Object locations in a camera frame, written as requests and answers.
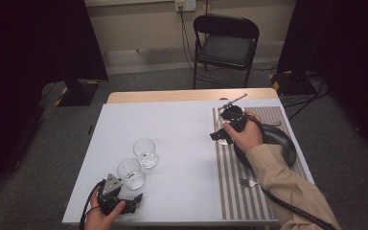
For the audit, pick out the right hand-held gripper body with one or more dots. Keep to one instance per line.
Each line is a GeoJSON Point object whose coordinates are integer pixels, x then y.
{"type": "Point", "coordinates": [234, 115]}

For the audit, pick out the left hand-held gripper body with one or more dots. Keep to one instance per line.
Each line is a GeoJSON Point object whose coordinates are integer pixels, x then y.
{"type": "Point", "coordinates": [111, 189]}

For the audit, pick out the person's right hand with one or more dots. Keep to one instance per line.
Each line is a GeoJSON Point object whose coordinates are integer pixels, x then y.
{"type": "Point", "coordinates": [248, 136]}

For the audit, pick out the person's left hand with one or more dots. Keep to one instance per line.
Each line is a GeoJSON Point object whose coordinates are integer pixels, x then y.
{"type": "Point", "coordinates": [101, 216]}

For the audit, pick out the white table sheet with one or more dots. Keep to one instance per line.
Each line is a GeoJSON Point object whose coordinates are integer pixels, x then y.
{"type": "Point", "coordinates": [172, 127]}

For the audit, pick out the silver fork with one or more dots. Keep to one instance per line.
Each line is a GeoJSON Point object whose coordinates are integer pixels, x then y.
{"type": "Point", "coordinates": [248, 182]}

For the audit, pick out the black round plate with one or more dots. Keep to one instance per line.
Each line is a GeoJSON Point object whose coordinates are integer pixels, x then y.
{"type": "Point", "coordinates": [284, 142]}

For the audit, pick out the striped grey placemat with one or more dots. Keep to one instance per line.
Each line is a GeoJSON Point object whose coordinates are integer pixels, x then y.
{"type": "Point", "coordinates": [236, 198]}

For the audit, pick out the black stand base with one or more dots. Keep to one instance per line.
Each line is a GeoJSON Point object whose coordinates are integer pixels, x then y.
{"type": "Point", "coordinates": [76, 93]}
{"type": "Point", "coordinates": [289, 83]}

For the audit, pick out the black folding chair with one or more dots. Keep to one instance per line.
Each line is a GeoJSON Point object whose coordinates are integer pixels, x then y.
{"type": "Point", "coordinates": [226, 48]}

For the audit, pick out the black curtain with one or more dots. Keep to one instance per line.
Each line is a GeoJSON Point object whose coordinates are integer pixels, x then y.
{"type": "Point", "coordinates": [345, 57]}
{"type": "Point", "coordinates": [28, 64]}

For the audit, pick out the white wall power outlet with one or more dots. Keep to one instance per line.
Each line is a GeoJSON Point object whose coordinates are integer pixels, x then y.
{"type": "Point", "coordinates": [185, 4]}

